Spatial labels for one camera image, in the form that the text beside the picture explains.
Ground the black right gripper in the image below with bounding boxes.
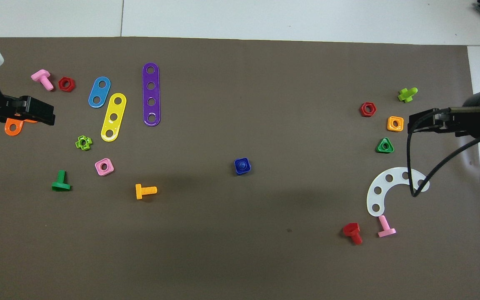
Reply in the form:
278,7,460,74
408,92,480,138

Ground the blue square nut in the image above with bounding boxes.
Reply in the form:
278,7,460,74
234,157,252,175

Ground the lime cross-head bolt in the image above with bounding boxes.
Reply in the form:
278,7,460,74
397,87,418,103

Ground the orange three-hole plate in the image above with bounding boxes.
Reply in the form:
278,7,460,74
5,118,39,137

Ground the orange square nut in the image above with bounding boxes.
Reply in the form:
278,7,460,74
387,116,405,132

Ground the pink plastic bolt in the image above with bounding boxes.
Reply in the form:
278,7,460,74
31,69,55,91
377,215,397,238

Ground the green triangular nut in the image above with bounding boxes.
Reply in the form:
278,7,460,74
375,137,395,154

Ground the green cross-shaped nut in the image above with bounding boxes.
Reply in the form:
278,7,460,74
75,135,93,151

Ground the blue two-hole strip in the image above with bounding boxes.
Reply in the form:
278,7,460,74
88,76,111,109

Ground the yellow three-hole strip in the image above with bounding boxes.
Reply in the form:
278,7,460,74
100,92,127,143

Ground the green plastic bolt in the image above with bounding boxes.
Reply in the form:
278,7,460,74
51,170,72,192

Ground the white curved perforated plate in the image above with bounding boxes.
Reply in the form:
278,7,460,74
366,167,430,218

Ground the pink square nut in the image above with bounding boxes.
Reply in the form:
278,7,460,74
95,158,115,176

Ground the purple four-hole strip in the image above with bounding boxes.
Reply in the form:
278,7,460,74
142,62,161,127

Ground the orange plastic bolt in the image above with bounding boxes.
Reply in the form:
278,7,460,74
135,183,158,200

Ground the red plastic bolt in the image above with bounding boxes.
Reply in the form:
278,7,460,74
342,222,363,245

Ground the brown table mat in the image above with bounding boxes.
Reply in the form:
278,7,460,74
0,37,480,300

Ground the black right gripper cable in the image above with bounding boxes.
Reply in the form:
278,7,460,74
406,107,480,198

